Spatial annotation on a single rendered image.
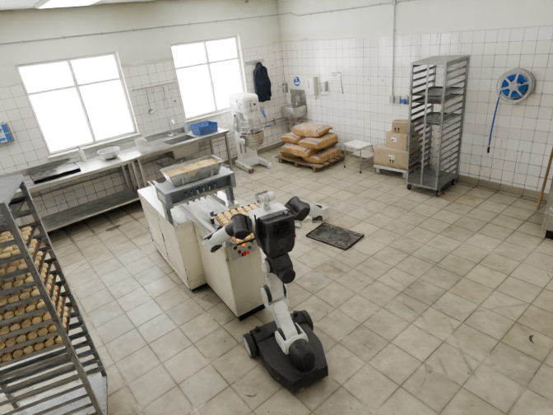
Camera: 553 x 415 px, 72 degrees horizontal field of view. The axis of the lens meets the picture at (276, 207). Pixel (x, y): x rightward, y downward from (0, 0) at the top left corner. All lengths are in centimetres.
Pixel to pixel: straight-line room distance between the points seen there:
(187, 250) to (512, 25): 463
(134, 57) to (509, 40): 532
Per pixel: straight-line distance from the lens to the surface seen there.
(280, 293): 302
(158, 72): 704
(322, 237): 478
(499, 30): 589
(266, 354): 317
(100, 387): 344
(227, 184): 391
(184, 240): 385
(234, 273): 338
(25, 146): 661
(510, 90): 574
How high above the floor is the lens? 246
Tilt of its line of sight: 26 degrees down
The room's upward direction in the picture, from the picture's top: 7 degrees counter-clockwise
